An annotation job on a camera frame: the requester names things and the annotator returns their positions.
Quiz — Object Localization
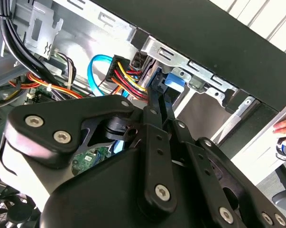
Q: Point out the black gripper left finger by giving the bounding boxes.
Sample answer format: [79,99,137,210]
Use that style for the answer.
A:
[4,86,178,213]

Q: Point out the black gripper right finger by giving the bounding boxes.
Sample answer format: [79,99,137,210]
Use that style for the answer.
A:
[160,94,286,228]

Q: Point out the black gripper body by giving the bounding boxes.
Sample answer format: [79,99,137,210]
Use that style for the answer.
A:
[39,148,216,228]

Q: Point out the blue data wire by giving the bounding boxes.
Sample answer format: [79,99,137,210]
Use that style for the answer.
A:
[87,54,129,99]

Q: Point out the multicoloured disk power wire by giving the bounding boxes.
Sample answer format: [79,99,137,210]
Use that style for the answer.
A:
[104,54,151,103]

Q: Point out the hard disk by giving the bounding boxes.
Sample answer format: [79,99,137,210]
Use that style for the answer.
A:
[138,59,231,143]

